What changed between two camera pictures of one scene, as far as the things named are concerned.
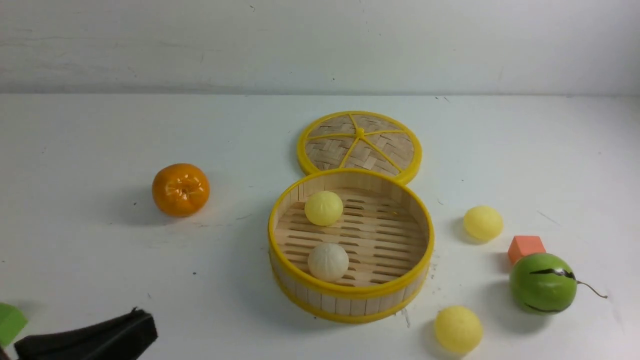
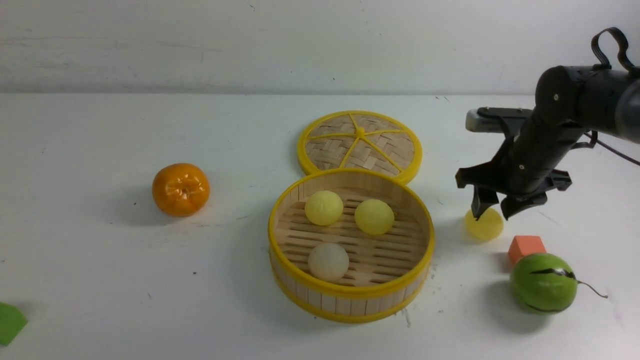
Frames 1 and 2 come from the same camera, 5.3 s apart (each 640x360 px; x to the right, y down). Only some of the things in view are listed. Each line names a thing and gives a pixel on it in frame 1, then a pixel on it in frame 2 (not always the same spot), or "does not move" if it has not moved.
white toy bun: [328, 261] does not move
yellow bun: [483, 222] does not move
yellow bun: [458, 330] to [374, 216]
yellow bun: [323, 208] does not move
